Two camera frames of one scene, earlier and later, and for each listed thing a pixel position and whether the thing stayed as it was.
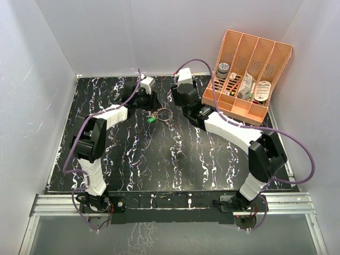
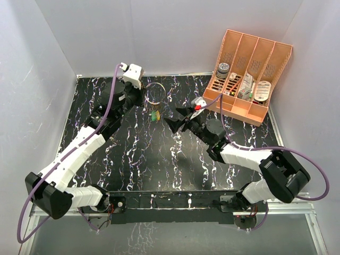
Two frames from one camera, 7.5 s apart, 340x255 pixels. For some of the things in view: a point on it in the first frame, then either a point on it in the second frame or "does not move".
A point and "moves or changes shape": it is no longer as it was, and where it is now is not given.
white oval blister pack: (263, 91) does not move
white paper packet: (247, 82) does not move
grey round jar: (222, 72) does not move
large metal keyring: (162, 120) -> (146, 99)
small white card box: (232, 76) does not move
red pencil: (234, 85) does not move
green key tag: (151, 119) moves or changes shape
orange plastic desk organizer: (248, 73) does not move
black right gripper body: (177, 101) -> (196, 125)
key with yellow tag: (149, 115) -> (158, 115)
